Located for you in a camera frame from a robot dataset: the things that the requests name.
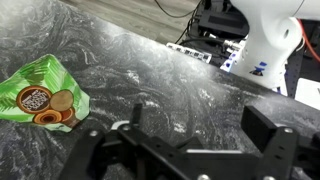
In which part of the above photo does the green snack bag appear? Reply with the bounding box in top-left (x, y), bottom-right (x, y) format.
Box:
top-left (0, 54), bottom-right (90, 132)

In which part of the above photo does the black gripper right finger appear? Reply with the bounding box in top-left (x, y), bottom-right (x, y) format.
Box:
top-left (241, 106), bottom-right (277, 152)

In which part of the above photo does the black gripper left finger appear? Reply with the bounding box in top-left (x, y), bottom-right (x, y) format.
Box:
top-left (130, 103), bottom-right (143, 128)

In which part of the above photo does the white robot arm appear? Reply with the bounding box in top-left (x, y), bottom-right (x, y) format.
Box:
top-left (221, 0), bottom-right (319, 95)

